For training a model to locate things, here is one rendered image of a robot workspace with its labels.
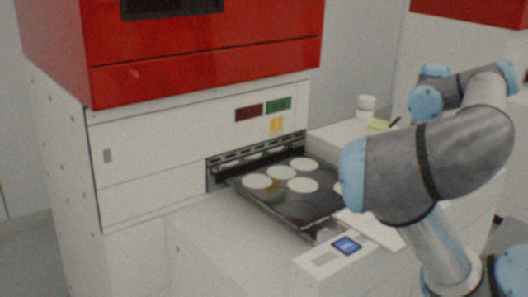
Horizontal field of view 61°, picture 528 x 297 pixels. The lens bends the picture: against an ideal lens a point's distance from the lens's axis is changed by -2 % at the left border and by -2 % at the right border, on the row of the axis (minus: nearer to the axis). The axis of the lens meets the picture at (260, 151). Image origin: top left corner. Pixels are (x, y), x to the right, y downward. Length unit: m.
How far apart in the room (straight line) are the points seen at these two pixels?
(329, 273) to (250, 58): 0.69
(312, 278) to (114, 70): 0.69
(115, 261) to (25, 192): 1.56
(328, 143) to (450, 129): 1.05
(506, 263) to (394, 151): 0.42
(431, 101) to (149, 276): 1.06
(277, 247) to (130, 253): 0.47
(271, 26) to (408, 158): 0.88
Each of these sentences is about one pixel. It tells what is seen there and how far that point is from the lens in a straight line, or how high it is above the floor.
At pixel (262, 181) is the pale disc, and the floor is 0.90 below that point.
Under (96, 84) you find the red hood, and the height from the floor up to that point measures 1.29.
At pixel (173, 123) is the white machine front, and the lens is 1.38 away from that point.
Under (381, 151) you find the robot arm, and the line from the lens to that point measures 0.66.
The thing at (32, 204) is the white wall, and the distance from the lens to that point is 3.03.
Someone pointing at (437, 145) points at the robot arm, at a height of 1.39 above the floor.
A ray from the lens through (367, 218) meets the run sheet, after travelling 1.26.
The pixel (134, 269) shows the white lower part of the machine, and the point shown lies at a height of 0.65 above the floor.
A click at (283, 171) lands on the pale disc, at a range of 1.58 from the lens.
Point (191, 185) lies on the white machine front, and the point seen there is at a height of 0.89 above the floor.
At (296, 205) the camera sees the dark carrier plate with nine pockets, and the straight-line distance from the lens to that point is 1.39.
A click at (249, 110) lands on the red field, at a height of 1.11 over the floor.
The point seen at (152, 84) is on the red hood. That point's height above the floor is 1.27.
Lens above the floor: 1.63
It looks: 25 degrees down
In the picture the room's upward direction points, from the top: 2 degrees clockwise
